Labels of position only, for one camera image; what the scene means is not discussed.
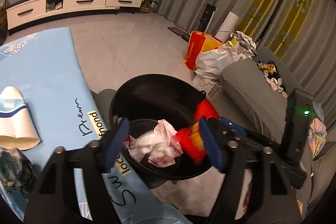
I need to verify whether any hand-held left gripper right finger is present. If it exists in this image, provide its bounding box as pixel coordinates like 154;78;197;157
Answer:
198;117;303;224

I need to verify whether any small potted plant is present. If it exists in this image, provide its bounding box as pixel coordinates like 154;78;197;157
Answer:
139;0;159;14

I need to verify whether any black upright vacuum cleaner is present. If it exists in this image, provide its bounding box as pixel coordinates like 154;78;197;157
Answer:
198;0;228;32

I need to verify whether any pink white plastic bag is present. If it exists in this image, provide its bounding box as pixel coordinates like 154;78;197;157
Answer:
148;119;184;168

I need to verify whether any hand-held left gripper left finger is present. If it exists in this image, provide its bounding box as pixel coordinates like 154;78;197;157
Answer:
24;118;130;224

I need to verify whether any white paper roll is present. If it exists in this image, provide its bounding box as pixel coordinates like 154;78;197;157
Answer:
215;11;239;40

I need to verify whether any pile of socks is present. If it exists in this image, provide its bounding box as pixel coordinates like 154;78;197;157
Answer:
257;61;288;97

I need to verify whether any dark floor mat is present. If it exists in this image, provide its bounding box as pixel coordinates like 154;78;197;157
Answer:
167;26;191;42

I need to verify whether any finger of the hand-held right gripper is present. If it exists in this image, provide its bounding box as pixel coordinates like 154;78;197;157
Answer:
219;116;271;147

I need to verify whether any large white plastic bag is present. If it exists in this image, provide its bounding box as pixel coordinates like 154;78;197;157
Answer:
194;42;254;80

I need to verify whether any printed cardboard box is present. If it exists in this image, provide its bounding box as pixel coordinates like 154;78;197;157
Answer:
192;73;222;99

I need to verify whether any grey sofa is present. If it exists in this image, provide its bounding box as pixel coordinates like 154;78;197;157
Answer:
219;46;328;151

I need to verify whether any white crumpled tissue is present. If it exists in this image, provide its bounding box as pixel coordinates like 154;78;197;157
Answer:
129;131;168;162

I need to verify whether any light blue printed mat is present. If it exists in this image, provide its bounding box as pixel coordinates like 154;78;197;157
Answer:
0;27;190;224

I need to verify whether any colourful patterned cloth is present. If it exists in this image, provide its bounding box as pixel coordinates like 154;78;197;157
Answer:
308;102;328;159

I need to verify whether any pile of clothes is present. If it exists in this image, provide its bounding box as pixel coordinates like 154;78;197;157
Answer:
231;30;259;58

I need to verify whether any red yellow shopping bag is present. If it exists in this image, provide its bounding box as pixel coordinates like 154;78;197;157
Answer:
184;30;224;72

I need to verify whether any dark green wrapper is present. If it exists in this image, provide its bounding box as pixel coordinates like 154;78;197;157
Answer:
0;148;37;198

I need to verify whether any red snack packet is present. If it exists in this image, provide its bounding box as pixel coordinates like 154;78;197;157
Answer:
178;99;220;165

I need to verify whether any black trash bin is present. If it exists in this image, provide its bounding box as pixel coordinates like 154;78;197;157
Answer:
109;74;223;180

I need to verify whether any white TV cabinet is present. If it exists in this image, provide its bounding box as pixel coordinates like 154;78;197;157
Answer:
6;0;144;32

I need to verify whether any white blue paper cup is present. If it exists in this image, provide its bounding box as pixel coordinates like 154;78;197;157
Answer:
0;86;41;150

